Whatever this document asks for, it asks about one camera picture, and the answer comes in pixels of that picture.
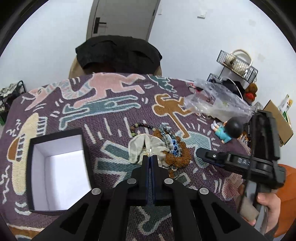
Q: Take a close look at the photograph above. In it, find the cream fabric jewelry pouch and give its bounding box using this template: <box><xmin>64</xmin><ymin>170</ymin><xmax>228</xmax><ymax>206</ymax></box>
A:
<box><xmin>128</xmin><ymin>133</ymin><xmax>169</xmax><ymax>167</ymax></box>

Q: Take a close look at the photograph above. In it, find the person's right hand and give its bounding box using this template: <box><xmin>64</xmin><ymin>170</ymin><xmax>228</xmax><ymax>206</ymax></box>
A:
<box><xmin>237</xmin><ymin>182</ymin><xmax>282</xmax><ymax>237</ymax></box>

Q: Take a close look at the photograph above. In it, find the open cardboard box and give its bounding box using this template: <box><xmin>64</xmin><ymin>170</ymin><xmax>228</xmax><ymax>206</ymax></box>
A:
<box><xmin>263</xmin><ymin>100</ymin><xmax>293</xmax><ymax>147</ymax></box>

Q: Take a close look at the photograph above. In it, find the black-haired boy figurine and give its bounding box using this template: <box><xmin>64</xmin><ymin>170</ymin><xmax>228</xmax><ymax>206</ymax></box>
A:
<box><xmin>211</xmin><ymin>117</ymin><xmax>243</xmax><ymax>144</ymax></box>

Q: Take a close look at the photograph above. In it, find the green white carton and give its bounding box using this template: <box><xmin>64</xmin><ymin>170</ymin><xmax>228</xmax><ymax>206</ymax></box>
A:
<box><xmin>278</xmin><ymin>94</ymin><xmax>293</xmax><ymax>121</ymax></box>

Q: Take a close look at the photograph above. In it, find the patterned purple woven blanket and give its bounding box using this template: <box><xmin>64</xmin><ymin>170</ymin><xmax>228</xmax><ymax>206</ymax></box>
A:
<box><xmin>1</xmin><ymin>74</ymin><xmax>246</xmax><ymax>240</ymax></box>

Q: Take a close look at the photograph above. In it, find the brown plush toy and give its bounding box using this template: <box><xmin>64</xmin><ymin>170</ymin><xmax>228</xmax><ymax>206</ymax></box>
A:
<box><xmin>243</xmin><ymin>83</ymin><xmax>258</xmax><ymax>104</ymax></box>

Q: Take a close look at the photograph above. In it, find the clear plastic bag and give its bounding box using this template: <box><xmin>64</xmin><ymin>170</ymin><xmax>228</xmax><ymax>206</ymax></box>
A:
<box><xmin>184</xmin><ymin>79</ymin><xmax>253</xmax><ymax>123</ymax></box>

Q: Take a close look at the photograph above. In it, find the black open gift box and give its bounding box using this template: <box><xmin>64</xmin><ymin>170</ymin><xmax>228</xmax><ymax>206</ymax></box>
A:
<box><xmin>26</xmin><ymin>128</ymin><xmax>95</xmax><ymax>215</ymax></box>

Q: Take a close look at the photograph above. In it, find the white handbag in basket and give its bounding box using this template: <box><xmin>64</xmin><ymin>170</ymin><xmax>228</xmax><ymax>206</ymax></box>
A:
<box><xmin>226</xmin><ymin>49</ymin><xmax>253</xmax><ymax>78</ymax></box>

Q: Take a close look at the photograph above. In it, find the beige chair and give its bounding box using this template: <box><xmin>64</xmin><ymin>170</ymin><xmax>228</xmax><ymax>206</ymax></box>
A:
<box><xmin>68</xmin><ymin>56</ymin><xmax>162</xmax><ymax>79</ymax></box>

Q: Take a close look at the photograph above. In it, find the grey door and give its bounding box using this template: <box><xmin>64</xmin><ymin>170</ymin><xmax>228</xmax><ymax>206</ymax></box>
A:
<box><xmin>86</xmin><ymin>0</ymin><xmax>160</xmax><ymax>41</ymax></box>

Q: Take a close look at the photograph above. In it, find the black shoe rack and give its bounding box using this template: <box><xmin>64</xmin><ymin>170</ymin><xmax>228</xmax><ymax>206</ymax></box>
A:
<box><xmin>0</xmin><ymin>80</ymin><xmax>26</xmax><ymax>126</ymax></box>

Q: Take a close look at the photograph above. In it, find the dark multicolour bead bracelet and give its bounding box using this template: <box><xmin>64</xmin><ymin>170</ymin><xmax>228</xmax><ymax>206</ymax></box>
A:
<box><xmin>129</xmin><ymin>122</ymin><xmax>158</xmax><ymax>138</ymax></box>

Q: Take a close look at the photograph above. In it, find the blue bead bracelet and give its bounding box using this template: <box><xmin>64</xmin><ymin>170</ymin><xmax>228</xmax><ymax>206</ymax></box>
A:
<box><xmin>159</xmin><ymin>126</ymin><xmax>183</xmax><ymax>156</ymax></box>

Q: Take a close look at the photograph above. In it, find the black wire wall basket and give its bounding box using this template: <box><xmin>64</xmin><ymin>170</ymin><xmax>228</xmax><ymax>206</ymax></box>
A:
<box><xmin>207</xmin><ymin>49</ymin><xmax>258</xmax><ymax>84</ymax></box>

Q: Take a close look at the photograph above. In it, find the black door handle lock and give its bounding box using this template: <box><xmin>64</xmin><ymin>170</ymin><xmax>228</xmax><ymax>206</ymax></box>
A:
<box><xmin>93</xmin><ymin>17</ymin><xmax>107</xmax><ymax>34</ymax></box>

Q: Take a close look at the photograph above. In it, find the white wall switch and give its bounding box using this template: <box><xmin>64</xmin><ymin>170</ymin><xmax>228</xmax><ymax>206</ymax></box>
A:
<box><xmin>197</xmin><ymin>9</ymin><xmax>207</xmax><ymax>19</ymax></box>

